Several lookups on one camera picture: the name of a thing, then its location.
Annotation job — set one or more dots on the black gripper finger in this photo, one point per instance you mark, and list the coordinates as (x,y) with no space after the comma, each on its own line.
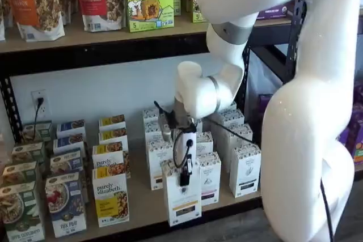
(185,178)

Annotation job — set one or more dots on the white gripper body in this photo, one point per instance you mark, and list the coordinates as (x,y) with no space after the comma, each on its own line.
(191,148)

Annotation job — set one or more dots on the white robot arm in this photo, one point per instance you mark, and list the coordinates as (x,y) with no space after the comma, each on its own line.
(297,111)

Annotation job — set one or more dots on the white box pink strip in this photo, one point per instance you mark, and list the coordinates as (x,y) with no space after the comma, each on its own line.
(199,125)
(204,142)
(211,179)

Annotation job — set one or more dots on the wooden shelf board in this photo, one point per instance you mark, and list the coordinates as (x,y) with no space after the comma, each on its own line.
(139,174)
(85,38)

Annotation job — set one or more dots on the white box dark strip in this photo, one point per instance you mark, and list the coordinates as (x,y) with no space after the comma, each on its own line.
(232,116)
(232,106)
(244,128)
(244,168)

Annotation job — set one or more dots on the white yellow granola box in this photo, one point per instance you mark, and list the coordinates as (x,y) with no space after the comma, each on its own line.
(112,135)
(106,154)
(112,121)
(109,193)

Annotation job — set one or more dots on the blue cereal box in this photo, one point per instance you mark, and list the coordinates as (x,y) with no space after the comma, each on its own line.
(68,142)
(66,161)
(71,127)
(65,205)

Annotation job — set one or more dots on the green cereal box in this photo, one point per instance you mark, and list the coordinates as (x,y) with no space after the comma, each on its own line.
(20,210)
(27,152)
(20,172)
(37,131)

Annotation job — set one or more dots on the blue Zbar box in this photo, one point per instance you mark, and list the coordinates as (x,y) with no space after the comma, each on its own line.
(275,12)

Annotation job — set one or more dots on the black metal shelving rack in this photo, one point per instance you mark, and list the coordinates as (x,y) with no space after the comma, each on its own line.
(113,57)

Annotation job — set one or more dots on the granola bag blue label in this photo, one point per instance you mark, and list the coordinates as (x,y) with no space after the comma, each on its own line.
(2,26)

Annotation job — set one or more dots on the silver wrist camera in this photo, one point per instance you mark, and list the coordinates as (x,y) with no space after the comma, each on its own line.
(165,128)

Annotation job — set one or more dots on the white wall outlet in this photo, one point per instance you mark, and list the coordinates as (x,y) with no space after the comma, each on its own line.
(44,94)

